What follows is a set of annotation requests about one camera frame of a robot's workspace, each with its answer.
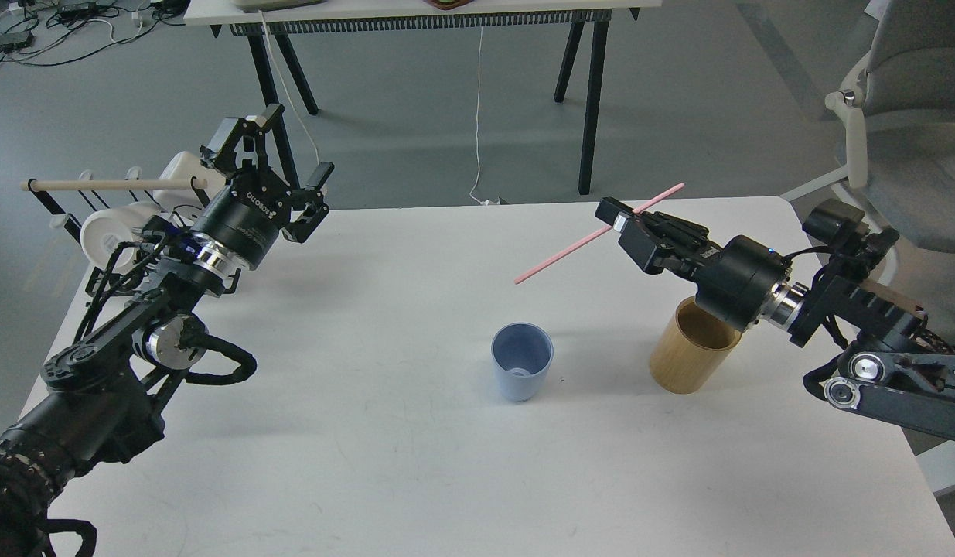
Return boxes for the white background table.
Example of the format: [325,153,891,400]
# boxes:
[183,0,663,196]

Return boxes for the floor cables and adapters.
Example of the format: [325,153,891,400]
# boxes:
[0,0,190,82]

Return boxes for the blue plastic cup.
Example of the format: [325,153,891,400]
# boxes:
[491,322,554,402]

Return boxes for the grey office chair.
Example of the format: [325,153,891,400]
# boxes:
[784,1,955,254]

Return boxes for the white hanging cable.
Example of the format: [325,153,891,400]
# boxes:
[469,25,509,207]

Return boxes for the white spool disc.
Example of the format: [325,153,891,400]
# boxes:
[79,202,165,269]

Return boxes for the wooden dowel rod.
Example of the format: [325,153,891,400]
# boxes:
[19,177,210,193]

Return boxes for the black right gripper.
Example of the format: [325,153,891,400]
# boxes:
[595,196,790,331]

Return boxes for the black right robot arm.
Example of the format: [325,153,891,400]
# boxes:
[596,197,955,442]

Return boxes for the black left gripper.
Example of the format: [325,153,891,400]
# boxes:
[192,104,335,269]

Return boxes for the bamboo cylinder holder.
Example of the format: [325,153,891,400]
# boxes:
[648,296,742,395]

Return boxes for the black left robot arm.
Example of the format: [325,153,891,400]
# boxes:
[0,104,333,556]

